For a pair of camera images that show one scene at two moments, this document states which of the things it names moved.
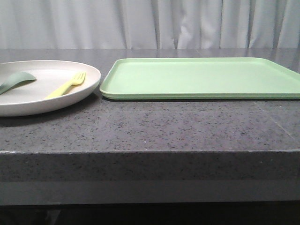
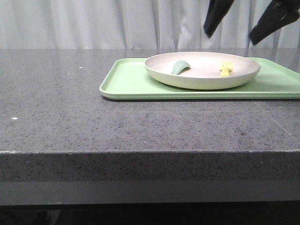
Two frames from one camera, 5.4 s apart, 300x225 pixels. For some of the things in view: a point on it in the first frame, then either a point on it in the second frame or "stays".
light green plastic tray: (200, 78) stays
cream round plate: (27, 98) to (201, 70)
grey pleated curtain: (84, 24) stays
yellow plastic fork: (78, 79) to (227, 66)
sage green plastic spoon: (14, 79) to (178, 66)
